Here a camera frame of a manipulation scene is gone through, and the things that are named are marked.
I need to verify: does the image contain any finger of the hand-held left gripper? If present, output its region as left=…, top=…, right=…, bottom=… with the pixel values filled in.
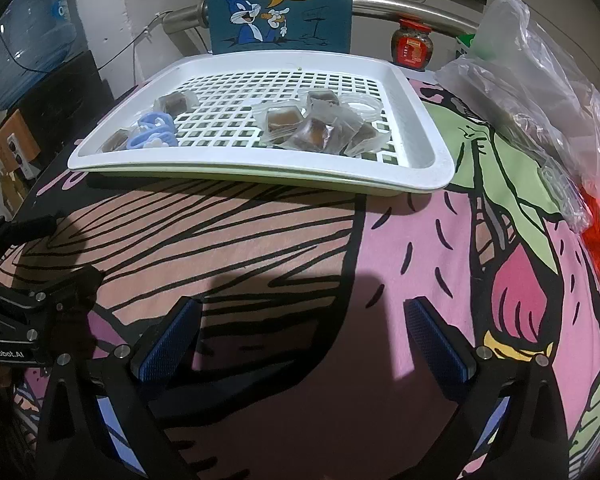
left=32, top=264, right=106, bottom=321
left=0, top=214, right=57, bottom=256

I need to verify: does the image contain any red jar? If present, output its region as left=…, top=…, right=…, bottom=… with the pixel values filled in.
left=390, top=18, right=435, bottom=69

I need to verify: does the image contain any blue water jug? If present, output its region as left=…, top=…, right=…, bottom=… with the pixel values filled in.
left=0, top=0, right=79, bottom=112

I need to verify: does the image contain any small clear round container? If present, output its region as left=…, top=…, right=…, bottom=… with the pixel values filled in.
left=339, top=91, right=382, bottom=122

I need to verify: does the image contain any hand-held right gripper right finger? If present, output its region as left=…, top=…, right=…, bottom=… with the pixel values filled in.
left=405, top=297, right=568, bottom=480

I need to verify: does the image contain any printed blanket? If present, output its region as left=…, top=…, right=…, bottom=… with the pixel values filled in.
left=0, top=67, right=600, bottom=480

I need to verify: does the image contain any metal rail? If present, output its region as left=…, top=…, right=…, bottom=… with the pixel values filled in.
left=161, top=0, right=482, bottom=37

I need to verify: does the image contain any orange wooden box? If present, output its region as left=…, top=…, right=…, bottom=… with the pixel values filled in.
left=0, top=110, right=42, bottom=172

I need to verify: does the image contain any black cabinet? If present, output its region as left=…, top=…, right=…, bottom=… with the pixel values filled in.
left=9, top=50, right=114, bottom=173

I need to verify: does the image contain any white power outlet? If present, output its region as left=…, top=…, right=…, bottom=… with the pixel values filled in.
left=6, top=132, right=34, bottom=179

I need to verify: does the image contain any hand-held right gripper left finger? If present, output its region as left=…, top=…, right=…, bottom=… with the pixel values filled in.
left=35, top=297, right=201, bottom=480

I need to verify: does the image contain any white perforated plastic tray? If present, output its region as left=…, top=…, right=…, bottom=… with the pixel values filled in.
left=67, top=51, right=456, bottom=197

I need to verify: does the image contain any brown snack packet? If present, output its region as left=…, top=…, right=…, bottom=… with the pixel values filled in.
left=256, top=101, right=302, bottom=147
left=154, top=90, right=197, bottom=114
left=306, top=89, right=342, bottom=117
left=284, top=116, right=342, bottom=154
left=99, top=129, right=132, bottom=154
left=344, top=122, right=382, bottom=157

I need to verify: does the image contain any clear plastic bag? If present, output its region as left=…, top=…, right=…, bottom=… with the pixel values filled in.
left=434, top=0, right=600, bottom=232

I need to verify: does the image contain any grey wall cable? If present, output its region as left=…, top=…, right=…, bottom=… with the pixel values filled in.
left=104, top=9, right=174, bottom=63

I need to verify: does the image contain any blue cartoon tote bag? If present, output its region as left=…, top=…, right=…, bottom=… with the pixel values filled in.
left=204, top=0, right=356, bottom=56

